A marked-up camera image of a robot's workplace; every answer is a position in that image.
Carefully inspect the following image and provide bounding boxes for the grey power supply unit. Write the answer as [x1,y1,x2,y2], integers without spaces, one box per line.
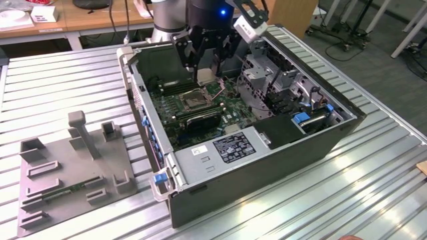
[172,129,271,187]

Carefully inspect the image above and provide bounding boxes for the blue case latch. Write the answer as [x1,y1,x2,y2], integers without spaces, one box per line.
[151,172,168,186]

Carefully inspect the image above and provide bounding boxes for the green RAM stick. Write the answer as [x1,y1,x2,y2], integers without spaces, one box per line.
[40,180,91,201]

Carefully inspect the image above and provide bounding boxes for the wooden cabinet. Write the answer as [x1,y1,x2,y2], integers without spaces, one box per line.
[268,0,319,39]

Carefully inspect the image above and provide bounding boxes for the white cardboard box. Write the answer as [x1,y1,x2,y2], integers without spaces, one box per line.
[31,5,60,23]

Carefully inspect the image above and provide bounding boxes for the black plastic shroud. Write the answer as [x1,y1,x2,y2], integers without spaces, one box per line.
[251,113,308,151]

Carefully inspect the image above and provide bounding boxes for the metal socket cover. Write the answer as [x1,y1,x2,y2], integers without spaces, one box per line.
[203,79,228,101]

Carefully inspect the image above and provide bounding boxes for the black wheeled stand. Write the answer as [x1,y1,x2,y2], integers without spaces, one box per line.
[304,0,374,52]

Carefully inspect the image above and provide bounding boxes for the silver CPU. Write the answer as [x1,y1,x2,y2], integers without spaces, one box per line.
[195,67,215,85]

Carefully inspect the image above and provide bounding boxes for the wooden block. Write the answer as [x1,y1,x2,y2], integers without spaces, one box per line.
[415,160,427,180]

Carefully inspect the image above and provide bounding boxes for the black oval object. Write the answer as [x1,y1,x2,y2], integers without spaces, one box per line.
[72,0,112,10]

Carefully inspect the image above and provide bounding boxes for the blue disk carrier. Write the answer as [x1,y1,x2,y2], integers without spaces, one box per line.
[290,111,311,126]

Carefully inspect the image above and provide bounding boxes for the black RAM slot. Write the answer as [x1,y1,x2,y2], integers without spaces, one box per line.
[171,103,224,119]
[160,81,205,94]
[159,79,199,88]
[163,107,227,124]

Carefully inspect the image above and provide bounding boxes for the black flat cable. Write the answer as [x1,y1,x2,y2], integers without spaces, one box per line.
[268,69,280,89]

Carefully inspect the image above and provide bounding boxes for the open black PC case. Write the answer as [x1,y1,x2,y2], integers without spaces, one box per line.
[115,23,368,229]

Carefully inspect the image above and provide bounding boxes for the wooden desk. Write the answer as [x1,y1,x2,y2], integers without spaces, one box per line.
[0,0,260,52]

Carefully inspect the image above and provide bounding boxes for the grey parts rack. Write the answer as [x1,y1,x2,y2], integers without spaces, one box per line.
[16,109,140,238]

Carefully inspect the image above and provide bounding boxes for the green motherboard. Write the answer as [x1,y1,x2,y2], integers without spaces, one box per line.
[148,76,255,147]

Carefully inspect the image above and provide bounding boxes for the thin cable with metal plug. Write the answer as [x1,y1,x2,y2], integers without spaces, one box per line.
[107,0,135,46]

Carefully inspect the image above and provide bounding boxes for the grey metal drive cage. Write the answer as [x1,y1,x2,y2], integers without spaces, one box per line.
[237,37,331,118]

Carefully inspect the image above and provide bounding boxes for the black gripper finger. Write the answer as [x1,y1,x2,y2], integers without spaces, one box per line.
[169,28,205,81]
[212,31,243,77]

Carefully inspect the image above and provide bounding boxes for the white desk leg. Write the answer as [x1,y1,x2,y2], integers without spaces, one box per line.
[390,14,427,59]

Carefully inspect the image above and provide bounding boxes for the CPU socket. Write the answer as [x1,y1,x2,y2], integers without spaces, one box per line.
[177,89,215,112]

